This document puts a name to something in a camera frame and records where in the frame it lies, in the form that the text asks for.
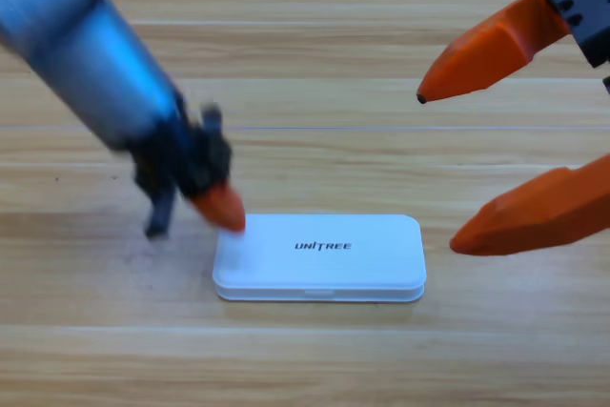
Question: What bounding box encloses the white Unitree pencil case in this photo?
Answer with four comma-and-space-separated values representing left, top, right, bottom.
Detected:
212, 214, 428, 304

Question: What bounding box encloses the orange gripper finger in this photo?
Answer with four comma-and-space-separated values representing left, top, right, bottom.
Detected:
449, 153, 610, 257

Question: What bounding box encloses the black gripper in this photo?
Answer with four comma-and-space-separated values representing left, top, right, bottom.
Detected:
416, 0, 610, 105
131, 92, 248, 239

